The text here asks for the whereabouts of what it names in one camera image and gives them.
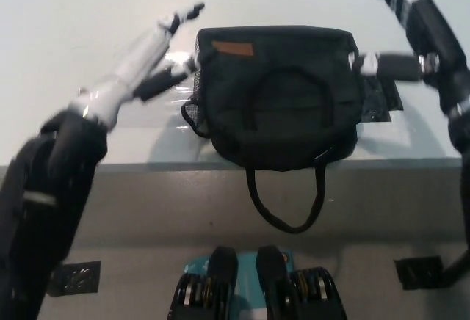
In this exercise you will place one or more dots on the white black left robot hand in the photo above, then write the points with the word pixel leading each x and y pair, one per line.
pixel 121 74

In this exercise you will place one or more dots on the black table foot plate right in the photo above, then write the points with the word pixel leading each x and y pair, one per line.
pixel 418 272

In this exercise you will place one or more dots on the black table leg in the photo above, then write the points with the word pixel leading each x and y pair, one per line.
pixel 459 265

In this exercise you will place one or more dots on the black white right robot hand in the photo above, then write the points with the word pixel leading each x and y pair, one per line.
pixel 433 37

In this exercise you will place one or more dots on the black soft travel bag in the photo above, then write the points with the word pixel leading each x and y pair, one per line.
pixel 279 114

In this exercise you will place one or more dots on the robot torso black teal blocks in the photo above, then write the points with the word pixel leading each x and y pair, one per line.
pixel 224 290

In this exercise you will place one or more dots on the black table foot plate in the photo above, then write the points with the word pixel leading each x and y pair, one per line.
pixel 418 272
pixel 79 277

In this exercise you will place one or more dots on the black table foot plate left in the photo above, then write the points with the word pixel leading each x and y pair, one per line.
pixel 79 277

